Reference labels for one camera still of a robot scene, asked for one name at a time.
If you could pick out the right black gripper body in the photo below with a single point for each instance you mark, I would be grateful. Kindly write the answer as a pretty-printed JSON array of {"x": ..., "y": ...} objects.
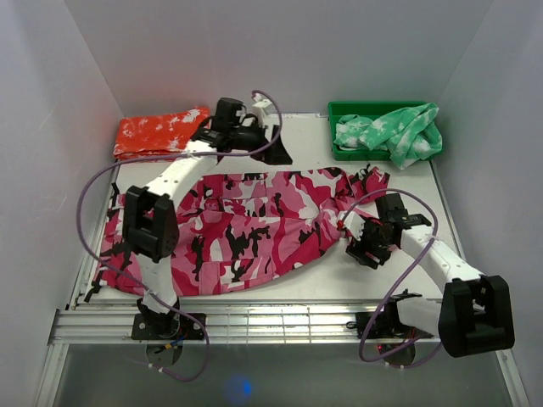
[{"x": 373, "y": 239}]

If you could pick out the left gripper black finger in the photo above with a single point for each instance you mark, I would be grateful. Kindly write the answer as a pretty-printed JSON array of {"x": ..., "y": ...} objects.
[
  {"x": 276, "y": 153},
  {"x": 260, "y": 153}
]

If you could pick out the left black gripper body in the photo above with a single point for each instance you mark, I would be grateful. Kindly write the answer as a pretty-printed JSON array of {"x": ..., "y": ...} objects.
[{"x": 243, "y": 138}]

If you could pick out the pink camouflage trousers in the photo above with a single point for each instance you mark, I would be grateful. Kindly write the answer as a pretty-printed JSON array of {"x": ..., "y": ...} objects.
[{"x": 239, "y": 231}]

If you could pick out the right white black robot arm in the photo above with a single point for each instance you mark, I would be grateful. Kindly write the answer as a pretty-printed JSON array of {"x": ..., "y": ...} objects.
[{"x": 474, "y": 315}]

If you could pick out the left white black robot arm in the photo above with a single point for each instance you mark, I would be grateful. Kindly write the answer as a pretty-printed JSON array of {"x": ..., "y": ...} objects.
[{"x": 149, "y": 225}]

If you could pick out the green tie-dye trousers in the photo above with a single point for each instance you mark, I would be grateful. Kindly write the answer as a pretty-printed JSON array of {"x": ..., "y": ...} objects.
[{"x": 403, "y": 131}]

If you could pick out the folded orange white trousers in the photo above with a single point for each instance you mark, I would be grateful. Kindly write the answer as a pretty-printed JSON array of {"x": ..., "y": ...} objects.
[{"x": 154, "y": 135}]

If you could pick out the green plastic bin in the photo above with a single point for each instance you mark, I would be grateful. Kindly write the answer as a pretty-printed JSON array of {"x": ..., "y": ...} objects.
[{"x": 339, "y": 112}]

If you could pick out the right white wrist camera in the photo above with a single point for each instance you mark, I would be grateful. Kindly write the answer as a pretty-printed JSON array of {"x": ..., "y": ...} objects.
[{"x": 352, "y": 225}]

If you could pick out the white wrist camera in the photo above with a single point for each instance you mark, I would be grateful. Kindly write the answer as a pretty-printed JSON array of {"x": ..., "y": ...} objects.
[
  {"x": 266, "y": 112},
  {"x": 352, "y": 225}
]

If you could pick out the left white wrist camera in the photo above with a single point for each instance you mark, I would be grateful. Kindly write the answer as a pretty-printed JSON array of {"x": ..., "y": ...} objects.
[{"x": 266, "y": 112}]

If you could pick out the aluminium frame rail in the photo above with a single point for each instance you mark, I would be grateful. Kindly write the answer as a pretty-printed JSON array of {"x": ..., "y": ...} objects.
[{"x": 226, "y": 323}]

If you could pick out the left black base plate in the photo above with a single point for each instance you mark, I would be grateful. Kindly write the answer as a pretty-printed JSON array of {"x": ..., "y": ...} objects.
[{"x": 182, "y": 327}]

